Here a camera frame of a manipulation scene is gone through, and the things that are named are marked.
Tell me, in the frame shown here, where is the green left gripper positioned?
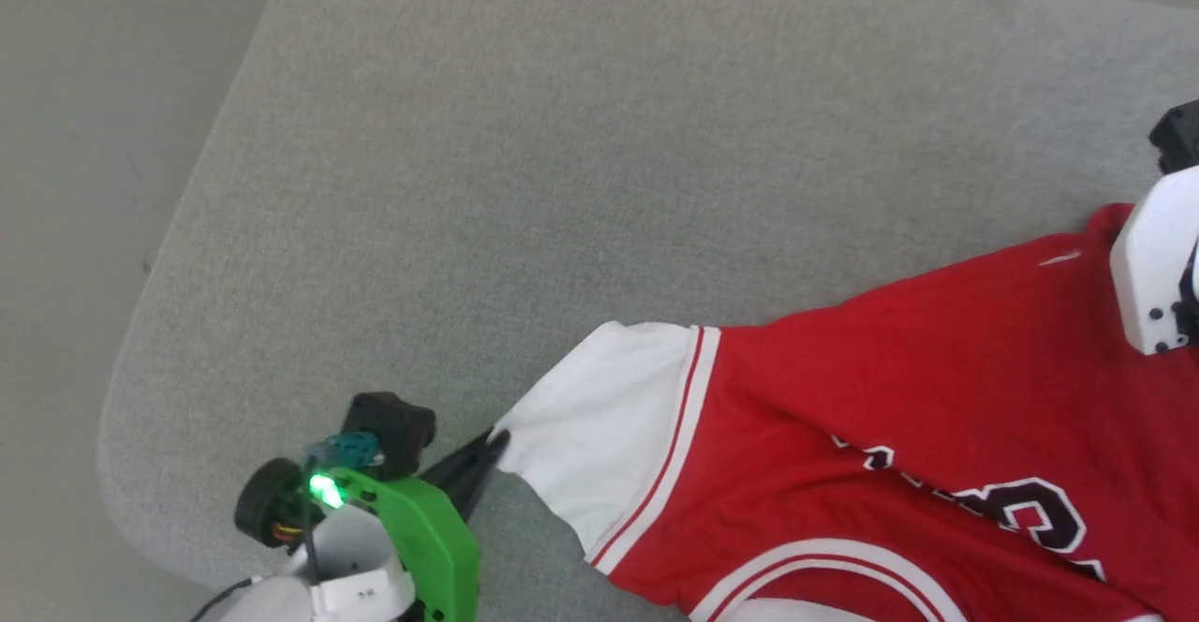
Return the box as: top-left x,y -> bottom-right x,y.
328,427 -> 511,622

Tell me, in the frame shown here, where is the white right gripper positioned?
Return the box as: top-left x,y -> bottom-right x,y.
1110,165 -> 1199,356

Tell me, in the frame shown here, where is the red and white jersey shirt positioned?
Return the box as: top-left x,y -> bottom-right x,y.
494,202 -> 1199,622

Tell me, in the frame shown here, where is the grey fabric sofa seat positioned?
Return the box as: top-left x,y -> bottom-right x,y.
96,0 -> 1199,622

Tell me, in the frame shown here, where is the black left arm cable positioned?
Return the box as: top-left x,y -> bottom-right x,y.
187,577 -> 256,622

